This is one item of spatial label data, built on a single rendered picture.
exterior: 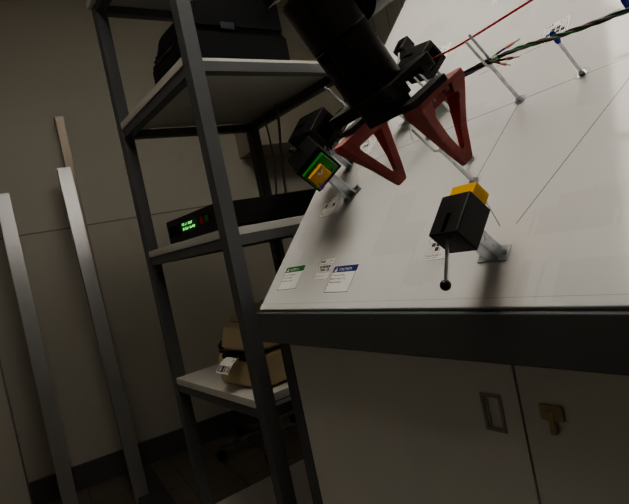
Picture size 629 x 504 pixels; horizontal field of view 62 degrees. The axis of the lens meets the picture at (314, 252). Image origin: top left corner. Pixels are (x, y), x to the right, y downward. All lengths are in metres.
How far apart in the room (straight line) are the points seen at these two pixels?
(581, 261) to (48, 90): 2.82
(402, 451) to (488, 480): 0.17
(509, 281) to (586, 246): 0.10
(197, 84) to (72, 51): 2.02
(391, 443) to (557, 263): 0.46
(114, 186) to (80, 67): 0.65
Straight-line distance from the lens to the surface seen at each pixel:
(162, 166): 3.11
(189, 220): 1.42
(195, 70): 1.26
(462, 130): 0.50
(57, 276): 2.97
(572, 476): 0.77
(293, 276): 1.11
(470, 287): 0.74
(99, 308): 2.67
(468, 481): 0.89
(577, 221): 0.70
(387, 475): 1.03
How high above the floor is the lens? 1.00
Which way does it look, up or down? 2 degrees down
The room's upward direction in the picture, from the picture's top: 12 degrees counter-clockwise
